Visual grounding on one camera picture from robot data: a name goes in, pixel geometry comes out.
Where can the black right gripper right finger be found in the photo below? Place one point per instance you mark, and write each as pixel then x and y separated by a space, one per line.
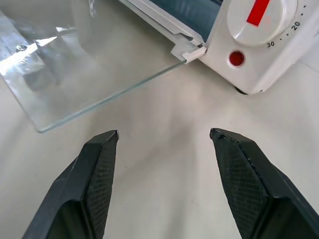
pixel 251 184

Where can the white toaster oven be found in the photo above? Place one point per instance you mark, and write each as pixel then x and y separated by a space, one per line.
pixel 274 64

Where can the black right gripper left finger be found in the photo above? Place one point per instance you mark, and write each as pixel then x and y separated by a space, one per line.
pixel 82 189

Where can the glass toaster oven door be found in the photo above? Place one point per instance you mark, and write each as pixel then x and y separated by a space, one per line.
pixel 87 62

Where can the red indicator light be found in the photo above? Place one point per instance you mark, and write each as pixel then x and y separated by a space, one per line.
pixel 236 59

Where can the white timer knob red stripe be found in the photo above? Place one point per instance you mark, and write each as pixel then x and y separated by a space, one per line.
pixel 261 21

